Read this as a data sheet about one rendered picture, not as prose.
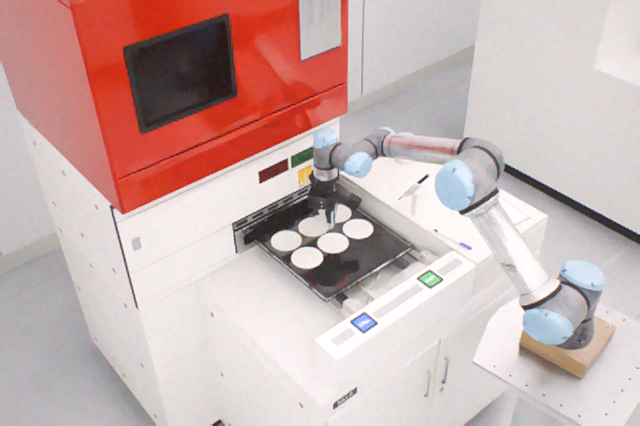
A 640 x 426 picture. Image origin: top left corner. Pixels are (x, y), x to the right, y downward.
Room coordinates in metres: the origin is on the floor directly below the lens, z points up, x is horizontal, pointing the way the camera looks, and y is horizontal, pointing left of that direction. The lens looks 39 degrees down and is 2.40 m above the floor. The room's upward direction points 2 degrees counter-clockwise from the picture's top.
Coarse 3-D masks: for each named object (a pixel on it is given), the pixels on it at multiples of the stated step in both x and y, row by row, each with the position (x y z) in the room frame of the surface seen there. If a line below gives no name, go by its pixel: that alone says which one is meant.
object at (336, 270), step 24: (312, 216) 1.86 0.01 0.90; (360, 216) 1.85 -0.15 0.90; (264, 240) 1.74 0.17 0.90; (312, 240) 1.73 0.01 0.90; (360, 240) 1.73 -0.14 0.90; (384, 240) 1.72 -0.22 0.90; (288, 264) 1.62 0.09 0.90; (336, 264) 1.62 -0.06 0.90; (360, 264) 1.61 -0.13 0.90; (336, 288) 1.51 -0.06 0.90
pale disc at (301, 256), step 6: (294, 252) 1.68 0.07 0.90; (300, 252) 1.68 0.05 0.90; (306, 252) 1.68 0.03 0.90; (312, 252) 1.68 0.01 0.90; (318, 252) 1.67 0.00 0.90; (294, 258) 1.65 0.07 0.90; (300, 258) 1.65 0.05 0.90; (306, 258) 1.65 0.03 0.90; (312, 258) 1.65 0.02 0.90; (318, 258) 1.65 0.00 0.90; (294, 264) 1.62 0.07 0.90; (300, 264) 1.62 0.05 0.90; (306, 264) 1.62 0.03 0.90; (312, 264) 1.62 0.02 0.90; (318, 264) 1.62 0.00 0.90
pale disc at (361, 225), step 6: (348, 222) 1.82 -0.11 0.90; (354, 222) 1.82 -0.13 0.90; (360, 222) 1.82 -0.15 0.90; (366, 222) 1.82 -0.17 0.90; (348, 228) 1.79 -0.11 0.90; (354, 228) 1.79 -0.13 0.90; (360, 228) 1.79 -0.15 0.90; (366, 228) 1.79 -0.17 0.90; (372, 228) 1.79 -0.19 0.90; (348, 234) 1.76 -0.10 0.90; (354, 234) 1.76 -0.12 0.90; (360, 234) 1.76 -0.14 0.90; (366, 234) 1.76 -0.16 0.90
